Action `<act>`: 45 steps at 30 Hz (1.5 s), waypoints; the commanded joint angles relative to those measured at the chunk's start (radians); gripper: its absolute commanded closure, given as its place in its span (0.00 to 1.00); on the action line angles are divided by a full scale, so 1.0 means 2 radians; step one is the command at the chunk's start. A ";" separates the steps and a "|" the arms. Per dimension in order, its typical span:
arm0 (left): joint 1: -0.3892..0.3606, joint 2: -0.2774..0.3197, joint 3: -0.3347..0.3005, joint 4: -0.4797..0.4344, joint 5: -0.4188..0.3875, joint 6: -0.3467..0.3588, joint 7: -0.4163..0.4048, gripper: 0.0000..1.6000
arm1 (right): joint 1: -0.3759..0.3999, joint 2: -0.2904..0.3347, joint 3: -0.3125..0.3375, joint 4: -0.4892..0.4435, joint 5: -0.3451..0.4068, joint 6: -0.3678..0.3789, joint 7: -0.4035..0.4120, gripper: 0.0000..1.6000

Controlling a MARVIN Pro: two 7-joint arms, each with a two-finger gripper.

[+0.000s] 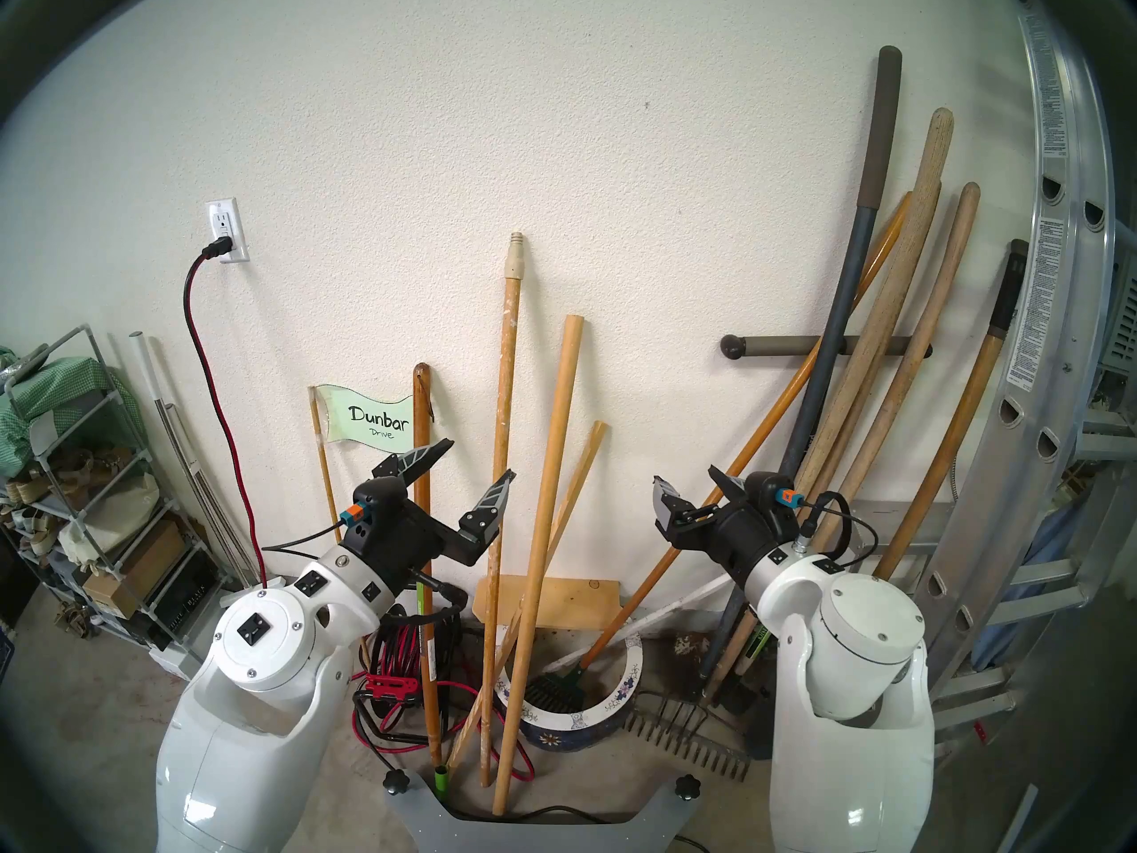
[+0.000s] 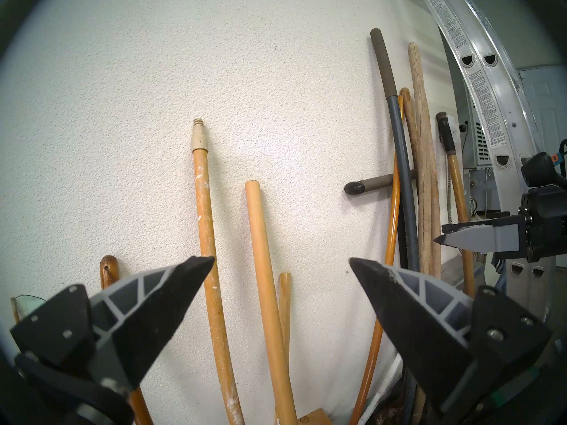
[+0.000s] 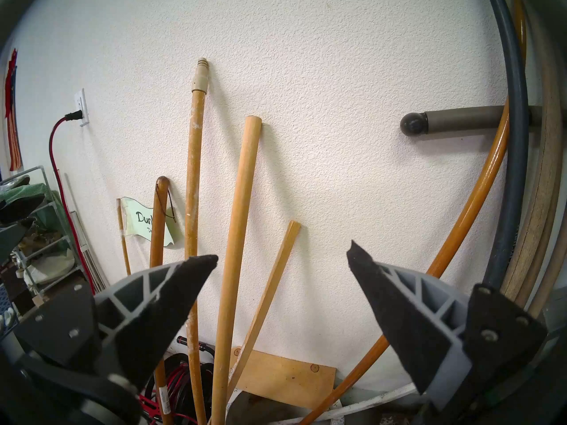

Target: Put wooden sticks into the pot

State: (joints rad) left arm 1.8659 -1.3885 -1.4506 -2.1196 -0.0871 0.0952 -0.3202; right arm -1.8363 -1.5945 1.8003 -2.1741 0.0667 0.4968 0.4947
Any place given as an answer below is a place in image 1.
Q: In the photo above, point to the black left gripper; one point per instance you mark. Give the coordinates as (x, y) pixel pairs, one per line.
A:
(413, 540)

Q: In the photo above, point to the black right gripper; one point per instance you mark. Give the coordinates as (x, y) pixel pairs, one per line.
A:
(737, 540)

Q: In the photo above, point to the thick plain wooden dowel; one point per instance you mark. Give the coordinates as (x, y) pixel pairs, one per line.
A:
(551, 469)

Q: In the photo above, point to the paint-speckled pole with threaded tip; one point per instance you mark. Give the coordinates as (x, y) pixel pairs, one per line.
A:
(508, 345)

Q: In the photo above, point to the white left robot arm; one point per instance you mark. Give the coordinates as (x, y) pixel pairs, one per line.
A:
(266, 638)

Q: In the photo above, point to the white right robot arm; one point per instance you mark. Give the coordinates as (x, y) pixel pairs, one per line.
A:
(853, 665)

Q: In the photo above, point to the floral ceramic pot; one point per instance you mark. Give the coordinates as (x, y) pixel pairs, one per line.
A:
(577, 732)

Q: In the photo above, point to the green Dunbar Drive sign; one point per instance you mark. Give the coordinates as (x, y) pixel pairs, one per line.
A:
(373, 420)

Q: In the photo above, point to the thin flat wooden slat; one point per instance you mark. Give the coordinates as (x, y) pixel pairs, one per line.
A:
(582, 478)

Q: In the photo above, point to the small floral ceramic piece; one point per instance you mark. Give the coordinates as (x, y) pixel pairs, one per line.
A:
(687, 644)

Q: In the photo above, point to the small plywood board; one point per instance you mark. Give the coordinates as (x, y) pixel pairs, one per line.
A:
(577, 602)

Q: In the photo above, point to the green leaf rake head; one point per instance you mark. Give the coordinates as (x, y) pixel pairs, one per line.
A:
(555, 689)

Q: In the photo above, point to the metal garden rake head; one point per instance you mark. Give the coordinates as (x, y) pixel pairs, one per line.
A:
(684, 745)

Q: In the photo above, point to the blue shaft with grey grip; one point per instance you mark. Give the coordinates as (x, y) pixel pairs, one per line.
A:
(844, 291)

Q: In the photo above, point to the bundle of metal rods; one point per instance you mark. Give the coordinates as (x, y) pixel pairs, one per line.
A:
(200, 487)

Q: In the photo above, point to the grey flexible metal conduit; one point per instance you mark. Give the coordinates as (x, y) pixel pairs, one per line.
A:
(955, 469)

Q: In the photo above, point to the black shoe box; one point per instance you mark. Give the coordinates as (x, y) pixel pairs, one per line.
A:
(186, 593)

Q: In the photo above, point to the black star knob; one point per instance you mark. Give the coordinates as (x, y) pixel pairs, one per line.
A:
(395, 780)
(687, 786)

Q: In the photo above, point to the small green cylinder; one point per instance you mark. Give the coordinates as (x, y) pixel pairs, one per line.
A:
(441, 782)

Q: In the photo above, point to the brown cardboard box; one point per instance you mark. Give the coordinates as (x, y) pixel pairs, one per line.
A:
(142, 562)

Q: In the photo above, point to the white box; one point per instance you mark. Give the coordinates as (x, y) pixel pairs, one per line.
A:
(178, 657)

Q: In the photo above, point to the white cloth bag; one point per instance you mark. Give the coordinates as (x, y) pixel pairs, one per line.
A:
(115, 514)

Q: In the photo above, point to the grey metal shoe rack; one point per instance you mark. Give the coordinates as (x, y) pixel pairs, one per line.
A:
(62, 346)

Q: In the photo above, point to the green checked cloth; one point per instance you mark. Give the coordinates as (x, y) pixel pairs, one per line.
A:
(44, 394)

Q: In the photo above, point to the beige woven sandals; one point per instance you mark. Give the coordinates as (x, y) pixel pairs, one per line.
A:
(27, 489)

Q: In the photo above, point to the aluminium ladder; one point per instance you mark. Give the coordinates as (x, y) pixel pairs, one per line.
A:
(1048, 238)

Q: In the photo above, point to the white flat strip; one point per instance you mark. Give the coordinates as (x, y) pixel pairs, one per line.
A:
(1019, 816)

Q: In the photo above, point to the grey vented unit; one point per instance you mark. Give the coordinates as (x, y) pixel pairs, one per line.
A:
(1121, 318)

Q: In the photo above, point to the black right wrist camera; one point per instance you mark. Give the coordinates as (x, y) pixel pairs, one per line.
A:
(766, 491)

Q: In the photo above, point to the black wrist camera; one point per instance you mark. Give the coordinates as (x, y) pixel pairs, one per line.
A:
(766, 491)
(382, 500)

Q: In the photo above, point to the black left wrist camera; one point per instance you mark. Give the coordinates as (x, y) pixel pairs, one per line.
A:
(382, 500)

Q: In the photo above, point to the grey wall hook bar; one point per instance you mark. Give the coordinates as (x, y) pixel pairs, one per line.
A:
(755, 346)

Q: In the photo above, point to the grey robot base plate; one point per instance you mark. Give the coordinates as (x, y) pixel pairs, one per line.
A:
(426, 825)

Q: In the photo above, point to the white wall outlet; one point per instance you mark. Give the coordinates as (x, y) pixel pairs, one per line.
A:
(224, 220)

